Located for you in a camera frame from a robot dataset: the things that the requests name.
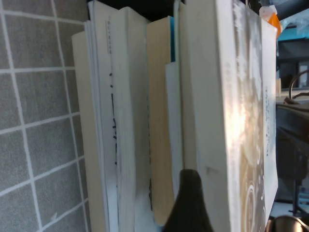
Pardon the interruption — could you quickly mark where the blue background shelf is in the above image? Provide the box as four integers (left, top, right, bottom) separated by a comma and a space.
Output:
277, 23, 309, 43

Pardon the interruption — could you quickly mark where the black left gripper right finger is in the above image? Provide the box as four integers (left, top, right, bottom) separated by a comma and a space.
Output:
265, 215, 309, 232

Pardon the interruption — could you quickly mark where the white paperback book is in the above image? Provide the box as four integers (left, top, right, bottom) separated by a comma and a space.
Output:
117, 6, 152, 232

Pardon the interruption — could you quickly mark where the orange background object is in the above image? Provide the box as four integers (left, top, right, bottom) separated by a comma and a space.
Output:
259, 5, 281, 33

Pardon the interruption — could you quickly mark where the cream paperback book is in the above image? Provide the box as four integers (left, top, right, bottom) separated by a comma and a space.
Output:
71, 30, 108, 232

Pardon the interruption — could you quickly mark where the looped thin black cable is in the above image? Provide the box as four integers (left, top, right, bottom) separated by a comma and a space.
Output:
288, 71, 309, 101

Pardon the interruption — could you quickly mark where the yellow-green book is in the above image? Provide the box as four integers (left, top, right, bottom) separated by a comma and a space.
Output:
145, 15, 176, 227

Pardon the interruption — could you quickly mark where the white book with dark marks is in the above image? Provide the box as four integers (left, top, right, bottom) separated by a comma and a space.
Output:
85, 0, 120, 232

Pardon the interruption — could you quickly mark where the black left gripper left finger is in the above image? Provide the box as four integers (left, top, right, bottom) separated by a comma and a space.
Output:
164, 168, 218, 232

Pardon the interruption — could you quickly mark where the white book brown swirl cover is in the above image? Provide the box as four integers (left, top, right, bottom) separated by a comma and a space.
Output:
178, 0, 280, 232

